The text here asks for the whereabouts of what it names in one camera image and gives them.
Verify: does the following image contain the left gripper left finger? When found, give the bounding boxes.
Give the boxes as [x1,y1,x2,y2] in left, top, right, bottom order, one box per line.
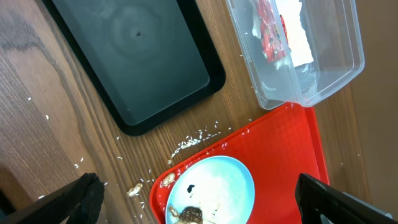
[1,173,104,224]

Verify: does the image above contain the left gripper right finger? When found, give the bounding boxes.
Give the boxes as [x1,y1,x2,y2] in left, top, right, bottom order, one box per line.
[295,173,392,224]

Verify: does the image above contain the light blue plate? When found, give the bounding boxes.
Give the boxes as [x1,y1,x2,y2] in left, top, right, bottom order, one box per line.
[164,156,255,223]

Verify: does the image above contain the brown food scraps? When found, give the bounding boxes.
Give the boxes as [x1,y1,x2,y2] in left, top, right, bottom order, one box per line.
[169,184,205,224]

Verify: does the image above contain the white napkin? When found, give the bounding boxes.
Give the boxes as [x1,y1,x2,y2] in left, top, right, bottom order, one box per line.
[251,0,314,68]

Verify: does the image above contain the red snack wrapper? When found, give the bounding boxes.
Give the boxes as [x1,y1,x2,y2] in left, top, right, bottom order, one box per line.
[257,0,285,62]

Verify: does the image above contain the food crumb on table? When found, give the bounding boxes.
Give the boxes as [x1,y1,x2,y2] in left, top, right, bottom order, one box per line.
[127,183,143,197]

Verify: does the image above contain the red serving tray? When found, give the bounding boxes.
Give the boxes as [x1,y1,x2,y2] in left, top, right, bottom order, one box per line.
[149,104,330,223]

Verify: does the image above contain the food crumb on tray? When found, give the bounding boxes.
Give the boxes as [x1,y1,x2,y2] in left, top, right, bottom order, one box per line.
[161,172,175,187]

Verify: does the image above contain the clear plastic bin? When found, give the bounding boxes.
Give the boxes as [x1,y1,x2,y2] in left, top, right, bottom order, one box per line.
[226,0,365,110]

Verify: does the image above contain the black plastic tray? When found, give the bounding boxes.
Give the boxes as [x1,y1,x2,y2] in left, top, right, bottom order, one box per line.
[44,0,226,136]

